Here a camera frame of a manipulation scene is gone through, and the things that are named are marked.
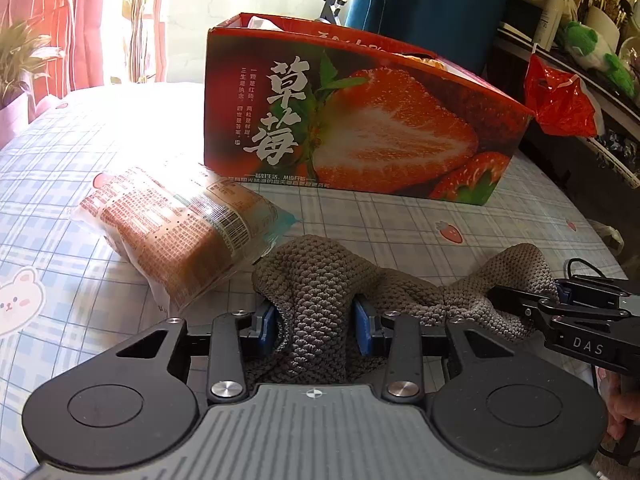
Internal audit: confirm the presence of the white wire rack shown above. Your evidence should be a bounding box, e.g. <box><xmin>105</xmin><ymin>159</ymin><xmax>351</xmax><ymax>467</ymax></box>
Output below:
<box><xmin>494</xmin><ymin>23</ymin><xmax>639</xmax><ymax>190</ymax></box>

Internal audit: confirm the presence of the round vanity mirror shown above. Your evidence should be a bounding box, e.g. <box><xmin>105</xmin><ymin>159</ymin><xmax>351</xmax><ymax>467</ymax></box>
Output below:
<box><xmin>626</xmin><ymin>0</ymin><xmax>640</xmax><ymax>37</ymax></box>

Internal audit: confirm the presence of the green white plush toy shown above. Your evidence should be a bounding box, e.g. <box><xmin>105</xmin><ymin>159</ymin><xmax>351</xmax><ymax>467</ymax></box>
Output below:
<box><xmin>564</xmin><ymin>21</ymin><xmax>637</xmax><ymax>100</ymax></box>

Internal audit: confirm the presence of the red plastic bag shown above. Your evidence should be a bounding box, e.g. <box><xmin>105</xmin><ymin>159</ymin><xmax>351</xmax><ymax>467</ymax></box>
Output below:
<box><xmin>524</xmin><ymin>53</ymin><xmax>604</xmax><ymax>139</ymax></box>

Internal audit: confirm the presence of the white brush holder cup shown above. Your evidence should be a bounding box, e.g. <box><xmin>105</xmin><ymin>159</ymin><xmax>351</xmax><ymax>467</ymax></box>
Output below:
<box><xmin>584</xmin><ymin>6</ymin><xmax>620</xmax><ymax>53</ymax></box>

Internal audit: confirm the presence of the grey knitted cloth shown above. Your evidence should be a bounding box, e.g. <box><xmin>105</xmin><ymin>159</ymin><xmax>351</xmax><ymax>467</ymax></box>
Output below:
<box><xmin>245</xmin><ymin>235</ymin><xmax>558</xmax><ymax>387</ymax></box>

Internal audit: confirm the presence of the white spray bottle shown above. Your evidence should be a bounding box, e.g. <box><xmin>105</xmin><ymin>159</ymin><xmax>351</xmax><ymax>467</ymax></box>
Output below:
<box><xmin>533</xmin><ymin>0</ymin><xmax>565</xmax><ymax>51</ymax></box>

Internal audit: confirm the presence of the packaged bread bag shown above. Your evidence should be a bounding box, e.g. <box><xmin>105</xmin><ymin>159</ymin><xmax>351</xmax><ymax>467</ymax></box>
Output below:
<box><xmin>74</xmin><ymin>164</ymin><xmax>296</xmax><ymax>314</ymax></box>

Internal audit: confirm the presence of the blue plaid tablecloth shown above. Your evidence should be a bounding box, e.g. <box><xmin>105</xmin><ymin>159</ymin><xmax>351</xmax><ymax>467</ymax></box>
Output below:
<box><xmin>1</xmin><ymin>84</ymin><xmax>620</xmax><ymax>479</ymax></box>

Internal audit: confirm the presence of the pink printed backdrop cloth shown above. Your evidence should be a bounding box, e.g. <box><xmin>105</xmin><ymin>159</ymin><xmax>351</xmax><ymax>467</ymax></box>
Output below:
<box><xmin>0</xmin><ymin>0</ymin><xmax>170</xmax><ymax>126</ymax></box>

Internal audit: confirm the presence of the orange floral cloth doll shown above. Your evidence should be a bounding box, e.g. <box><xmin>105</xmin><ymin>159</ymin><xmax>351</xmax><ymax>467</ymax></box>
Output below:
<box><xmin>402</xmin><ymin>54</ymin><xmax>447</xmax><ymax>72</ymax></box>

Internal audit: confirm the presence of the person's right hand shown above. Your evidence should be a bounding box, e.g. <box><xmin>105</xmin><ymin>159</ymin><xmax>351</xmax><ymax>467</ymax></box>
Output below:
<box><xmin>596</xmin><ymin>367</ymin><xmax>640</xmax><ymax>441</ymax></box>

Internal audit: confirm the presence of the blue curtain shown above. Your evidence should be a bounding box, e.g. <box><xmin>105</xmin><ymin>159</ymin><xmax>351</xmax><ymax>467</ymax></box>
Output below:
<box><xmin>346</xmin><ymin>0</ymin><xmax>506</xmax><ymax>74</ymax></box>

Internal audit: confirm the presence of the black cable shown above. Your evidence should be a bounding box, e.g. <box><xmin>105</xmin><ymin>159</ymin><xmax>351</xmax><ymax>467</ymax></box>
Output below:
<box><xmin>564</xmin><ymin>257</ymin><xmax>609</xmax><ymax>281</ymax></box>

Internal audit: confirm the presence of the red strawberry cardboard box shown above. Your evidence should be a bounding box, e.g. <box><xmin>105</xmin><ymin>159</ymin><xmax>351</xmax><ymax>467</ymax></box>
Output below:
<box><xmin>204</xmin><ymin>13</ymin><xmax>532</xmax><ymax>205</ymax></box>

